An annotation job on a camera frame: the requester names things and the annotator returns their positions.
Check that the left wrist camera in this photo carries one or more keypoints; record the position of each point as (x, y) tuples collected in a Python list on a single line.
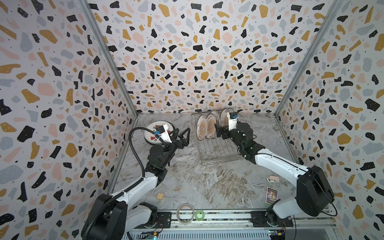
[(162, 133)]

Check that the wire dish rack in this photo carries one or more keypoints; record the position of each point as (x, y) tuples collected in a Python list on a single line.
[(216, 150)]

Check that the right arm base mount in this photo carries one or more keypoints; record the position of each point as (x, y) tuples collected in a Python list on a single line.
[(264, 219)]

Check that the orange sunburst plate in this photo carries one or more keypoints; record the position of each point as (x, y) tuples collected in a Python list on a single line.
[(224, 117), (201, 127), (211, 130)]

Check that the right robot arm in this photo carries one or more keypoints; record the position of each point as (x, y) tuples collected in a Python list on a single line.
[(313, 191)]

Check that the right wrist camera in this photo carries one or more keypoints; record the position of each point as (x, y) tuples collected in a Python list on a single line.
[(233, 120)]

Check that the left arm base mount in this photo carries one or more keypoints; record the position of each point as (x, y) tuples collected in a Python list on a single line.
[(159, 219)]

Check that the small wooden block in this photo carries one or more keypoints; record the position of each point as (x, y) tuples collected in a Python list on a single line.
[(160, 196)]

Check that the orange sunburst plate front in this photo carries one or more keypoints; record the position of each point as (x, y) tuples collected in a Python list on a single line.
[(201, 127)]

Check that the clear tape roll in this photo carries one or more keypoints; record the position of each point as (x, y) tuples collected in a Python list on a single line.
[(185, 214)]

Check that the pink small object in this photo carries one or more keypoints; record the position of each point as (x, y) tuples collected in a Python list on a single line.
[(273, 179)]

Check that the green tape roll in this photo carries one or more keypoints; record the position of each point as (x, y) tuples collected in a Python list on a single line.
[(199, 215)]

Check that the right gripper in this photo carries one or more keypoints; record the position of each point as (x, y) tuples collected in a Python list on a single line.
[(227, 132)]

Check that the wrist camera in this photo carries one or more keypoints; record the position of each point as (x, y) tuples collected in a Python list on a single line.
[(162, 133), (233, 120)]

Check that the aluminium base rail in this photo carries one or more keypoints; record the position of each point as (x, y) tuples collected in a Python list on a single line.
[(236, 225)]

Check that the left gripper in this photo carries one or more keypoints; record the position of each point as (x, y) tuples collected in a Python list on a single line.
[(181, 144)]

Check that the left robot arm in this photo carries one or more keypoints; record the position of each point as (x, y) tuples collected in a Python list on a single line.
[(114, 215)]

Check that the colourful card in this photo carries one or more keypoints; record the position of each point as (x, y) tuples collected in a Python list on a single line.
[(272, 195)]

